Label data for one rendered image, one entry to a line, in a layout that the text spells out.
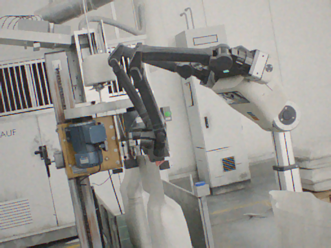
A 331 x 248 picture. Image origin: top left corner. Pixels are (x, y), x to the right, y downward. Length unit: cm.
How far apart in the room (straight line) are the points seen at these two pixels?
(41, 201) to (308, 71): 439
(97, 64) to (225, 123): 420
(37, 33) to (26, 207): 184
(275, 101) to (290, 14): 563
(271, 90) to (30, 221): 390
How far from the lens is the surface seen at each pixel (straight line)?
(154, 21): 637
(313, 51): 825
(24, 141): 582
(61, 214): 591
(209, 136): 689
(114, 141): 313
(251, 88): 248
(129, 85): 285
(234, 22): 777
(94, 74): 293
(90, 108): 290
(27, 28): 562
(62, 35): 553
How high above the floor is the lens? 141
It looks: 4 degrees down
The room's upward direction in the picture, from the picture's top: 10 degrees counter-clockwise
